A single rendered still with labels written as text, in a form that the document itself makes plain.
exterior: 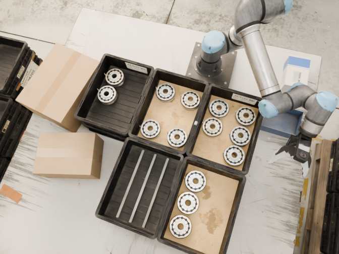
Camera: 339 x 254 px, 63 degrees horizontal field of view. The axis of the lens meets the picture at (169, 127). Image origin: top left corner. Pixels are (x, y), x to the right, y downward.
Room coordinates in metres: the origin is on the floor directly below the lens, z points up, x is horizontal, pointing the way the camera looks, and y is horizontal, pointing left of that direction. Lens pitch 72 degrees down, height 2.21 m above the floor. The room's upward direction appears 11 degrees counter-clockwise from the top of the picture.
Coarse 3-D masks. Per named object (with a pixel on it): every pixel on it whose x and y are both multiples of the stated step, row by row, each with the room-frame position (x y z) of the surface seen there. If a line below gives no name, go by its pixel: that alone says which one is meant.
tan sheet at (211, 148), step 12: (216, 96) 0.58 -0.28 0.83; (216, 108) 0.51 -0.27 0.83; (252, 108) 0.47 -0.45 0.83; (204, 120) 0.46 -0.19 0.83; (228, 120) 0.43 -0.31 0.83; (228, 132) 0.37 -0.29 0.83; (252, 132) 0.35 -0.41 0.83; (204, 144) 0.33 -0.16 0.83; (216, 144) 0.32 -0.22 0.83; (228, 144) 0.31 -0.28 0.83; (204, 156) 0.27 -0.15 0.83; (216, 156) 0.26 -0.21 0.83; (240, 168) 0.18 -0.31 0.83
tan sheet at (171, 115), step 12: (156, 96) 0.65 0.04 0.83; (180, 96) 0.62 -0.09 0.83; (156, 108) 0.58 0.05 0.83; (168, 108) 0.56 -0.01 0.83; (180, 108) 0.55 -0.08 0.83; (144, 120) 0.52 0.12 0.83; (156, 120) 0.51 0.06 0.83; (168, 120) 0.50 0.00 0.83; (180, 120) 0.48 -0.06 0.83; (192, 120) 0.47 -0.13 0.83; (168, 144) 0.37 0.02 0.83
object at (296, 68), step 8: (288, 56) 0.77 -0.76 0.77; (296, 56) 0.75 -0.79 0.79; (288, 64) 0.71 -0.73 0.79; (296, 64) 0.70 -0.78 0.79; (304, 64) 0.69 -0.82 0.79; (288, 72) 0.66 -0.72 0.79; (296, 72) 0.65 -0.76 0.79; (304, 72) 0.64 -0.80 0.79; (288, 80) 0.61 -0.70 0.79; (296, 80) 0.60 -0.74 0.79; (304, 80) 0.59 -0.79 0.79; (280, 88) 0.60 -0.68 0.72; (288, 88) 0.58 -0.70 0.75
